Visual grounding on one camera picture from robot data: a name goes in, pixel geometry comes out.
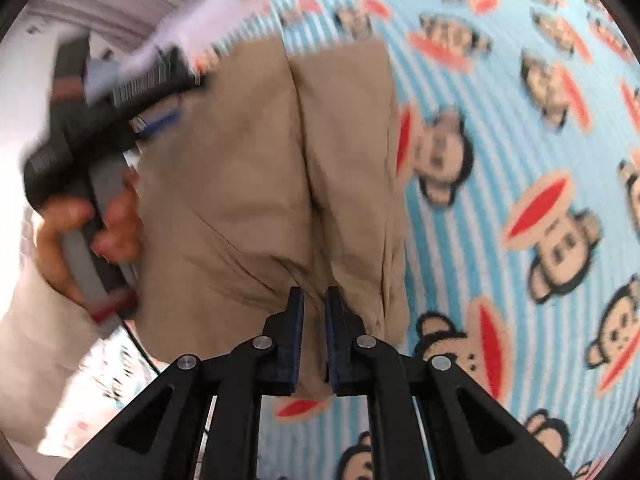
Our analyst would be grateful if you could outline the person's left hand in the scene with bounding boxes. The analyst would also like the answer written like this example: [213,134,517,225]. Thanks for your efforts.
[24,166,141,320]

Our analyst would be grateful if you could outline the grey curtain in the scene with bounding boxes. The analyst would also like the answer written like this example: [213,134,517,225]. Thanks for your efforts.
[19,0,202,57]

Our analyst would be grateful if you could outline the tan puffer coat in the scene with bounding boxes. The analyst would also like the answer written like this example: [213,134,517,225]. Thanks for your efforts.
[134,38,409,400]

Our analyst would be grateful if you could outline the white sleeve forearm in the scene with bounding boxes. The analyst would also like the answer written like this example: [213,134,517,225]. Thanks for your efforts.
[0,262,98,448]

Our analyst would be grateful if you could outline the lavender bed sheet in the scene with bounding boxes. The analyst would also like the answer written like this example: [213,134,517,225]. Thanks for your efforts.
[119,0,270,80]

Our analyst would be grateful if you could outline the blue monkey print blanket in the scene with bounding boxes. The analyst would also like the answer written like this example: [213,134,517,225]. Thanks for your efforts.
[214,0,639,479]

